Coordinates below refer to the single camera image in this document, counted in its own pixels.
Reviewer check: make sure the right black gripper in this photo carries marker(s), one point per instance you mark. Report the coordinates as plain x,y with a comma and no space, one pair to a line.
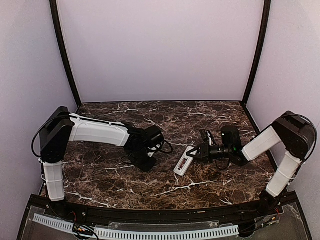
203,150

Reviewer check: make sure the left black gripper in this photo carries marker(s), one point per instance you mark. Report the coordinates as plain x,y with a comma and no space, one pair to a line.
144,163

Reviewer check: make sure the white remote control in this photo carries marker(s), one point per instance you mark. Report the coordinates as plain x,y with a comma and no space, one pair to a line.
184,162

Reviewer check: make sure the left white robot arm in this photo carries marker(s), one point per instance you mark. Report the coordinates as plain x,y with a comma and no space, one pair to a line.
64,127

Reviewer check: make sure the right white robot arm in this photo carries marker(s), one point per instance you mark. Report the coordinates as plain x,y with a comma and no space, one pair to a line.
298,134

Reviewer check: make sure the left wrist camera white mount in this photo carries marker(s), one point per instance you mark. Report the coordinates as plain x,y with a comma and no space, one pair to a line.
153,150

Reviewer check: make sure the black front rail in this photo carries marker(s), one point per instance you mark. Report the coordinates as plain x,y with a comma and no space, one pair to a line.
101,215

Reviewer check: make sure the left grey cable duct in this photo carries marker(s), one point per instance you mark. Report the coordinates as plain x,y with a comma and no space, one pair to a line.
54,223

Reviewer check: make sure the right black frame post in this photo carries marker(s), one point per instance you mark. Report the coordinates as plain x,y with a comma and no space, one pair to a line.
258,51

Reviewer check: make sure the black frame post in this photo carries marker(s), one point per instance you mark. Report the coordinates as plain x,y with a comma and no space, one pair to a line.
63,51
258,51

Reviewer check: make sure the left black frame post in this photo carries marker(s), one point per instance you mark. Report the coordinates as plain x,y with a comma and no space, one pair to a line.
63,51

